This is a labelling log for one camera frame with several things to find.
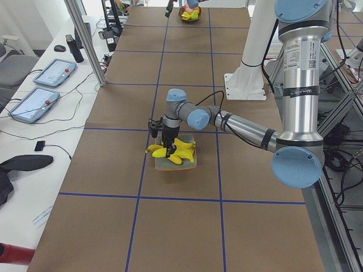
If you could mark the lower blue teach pendant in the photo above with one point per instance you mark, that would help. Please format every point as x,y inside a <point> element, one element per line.
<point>34,105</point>

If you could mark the grey office chair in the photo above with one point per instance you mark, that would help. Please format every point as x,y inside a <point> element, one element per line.
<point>14,70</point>

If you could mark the square blue ceramic plate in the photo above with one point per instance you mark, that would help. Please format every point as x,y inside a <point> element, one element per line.
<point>164,164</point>

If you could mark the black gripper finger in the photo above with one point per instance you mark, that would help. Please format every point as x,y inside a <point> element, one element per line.
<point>169,8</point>

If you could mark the red cylinder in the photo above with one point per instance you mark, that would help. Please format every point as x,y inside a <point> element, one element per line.
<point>16,255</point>

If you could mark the pale yellow-green banana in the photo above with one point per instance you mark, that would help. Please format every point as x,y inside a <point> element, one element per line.
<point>160,153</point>

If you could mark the yellow banana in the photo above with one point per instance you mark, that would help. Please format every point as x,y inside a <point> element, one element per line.
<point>180,144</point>
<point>182,153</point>
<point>153,147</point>

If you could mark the brown woven basket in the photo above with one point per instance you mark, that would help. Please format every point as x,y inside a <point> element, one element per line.
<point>181,10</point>

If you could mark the small black box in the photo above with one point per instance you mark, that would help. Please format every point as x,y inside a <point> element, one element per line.
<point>39,146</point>

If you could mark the blue teach pendant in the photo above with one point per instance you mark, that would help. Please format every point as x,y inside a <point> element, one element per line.
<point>54,74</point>
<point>34,105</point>

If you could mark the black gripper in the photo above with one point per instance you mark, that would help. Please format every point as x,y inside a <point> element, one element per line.
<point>170,134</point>

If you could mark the aluminium frame post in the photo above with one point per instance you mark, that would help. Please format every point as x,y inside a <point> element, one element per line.
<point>78,22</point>

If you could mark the black cloth bag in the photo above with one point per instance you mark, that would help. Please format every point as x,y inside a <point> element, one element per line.
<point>23,163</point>

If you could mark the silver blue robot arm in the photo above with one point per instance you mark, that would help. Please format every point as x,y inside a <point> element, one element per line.
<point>298,155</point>
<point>193,3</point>

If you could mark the pink apple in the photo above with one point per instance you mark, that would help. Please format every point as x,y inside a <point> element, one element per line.
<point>188,10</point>

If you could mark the yellow fruit in basket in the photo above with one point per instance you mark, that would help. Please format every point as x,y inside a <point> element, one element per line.
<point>193,16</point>

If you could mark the black water bottle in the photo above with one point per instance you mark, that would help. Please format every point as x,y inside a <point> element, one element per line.
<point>75,51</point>

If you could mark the upper blue teach pendant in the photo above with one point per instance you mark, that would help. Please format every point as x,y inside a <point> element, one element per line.
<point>54,74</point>

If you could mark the white camera mast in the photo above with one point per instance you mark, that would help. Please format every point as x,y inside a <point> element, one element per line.
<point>246,82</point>

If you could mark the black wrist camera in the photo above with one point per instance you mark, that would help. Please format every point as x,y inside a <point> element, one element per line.
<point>155,126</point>

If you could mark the black computer mouse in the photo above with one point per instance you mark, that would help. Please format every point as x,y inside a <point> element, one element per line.
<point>59,48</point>

